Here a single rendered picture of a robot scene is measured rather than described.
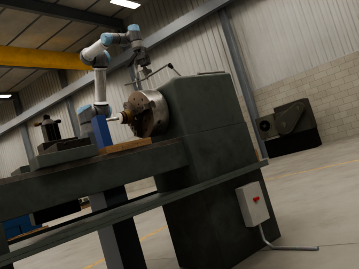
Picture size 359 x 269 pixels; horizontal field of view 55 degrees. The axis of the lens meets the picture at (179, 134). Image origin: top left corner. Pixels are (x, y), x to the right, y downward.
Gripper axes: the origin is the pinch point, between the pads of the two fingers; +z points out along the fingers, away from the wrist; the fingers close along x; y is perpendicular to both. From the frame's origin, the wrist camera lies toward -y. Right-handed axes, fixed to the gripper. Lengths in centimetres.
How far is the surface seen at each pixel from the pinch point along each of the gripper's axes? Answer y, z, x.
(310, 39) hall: 127, -165, 1002
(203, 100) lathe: 31.8, 21.5, 19.4
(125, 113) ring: -8.4, 20.6, -15.7
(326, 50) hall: 165, -115, 995
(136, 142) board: 3, 40, -30
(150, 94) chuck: 6.4, 12.1, -6.2
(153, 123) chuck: 6.3, 30.2, -10.3
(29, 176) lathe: -26, 45, -83
